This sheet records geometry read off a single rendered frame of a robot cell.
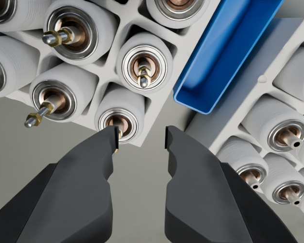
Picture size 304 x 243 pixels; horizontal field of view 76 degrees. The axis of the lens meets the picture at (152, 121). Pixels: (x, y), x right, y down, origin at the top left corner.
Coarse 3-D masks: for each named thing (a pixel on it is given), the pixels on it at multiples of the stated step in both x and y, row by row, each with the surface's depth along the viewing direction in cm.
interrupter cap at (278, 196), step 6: (294, 180) 44; (282, 186) 45; (288, 186) 45; (294, 186) 45; (300, 186) 45; (276, 192) 46; (282, 192) 46; (300, 192) 46; (276, 198) 47; (282, 198) 47; (300, 198) 47
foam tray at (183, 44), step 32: (96, 0) 33; (128, 0) 34; (0, 32) 40; (32, 32) 38; (128, 32) 39; (160, 32) 36; (192, 32) 36; (96, 64) 39; (96, 96) 41; (160, 96) 42
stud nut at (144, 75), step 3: (138, 75) 25; (141, 75) 25; (144, 75) 25; (147, 75) 25; (138, 78) 25; (141, 78) 25; (147, 78) 25; (150, 78) 25; (138, 81) 25; (150, 81) 25; (138, 84) 25
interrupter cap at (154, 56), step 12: (132, 48) 30; (144, 48) 30; (156, 48) 30; (132, 60) 31; (144, 60) 31; (156, 60) 31; (132, 72) 32; (156, 72) 32; (132, 84) 33; (156, 84) 33
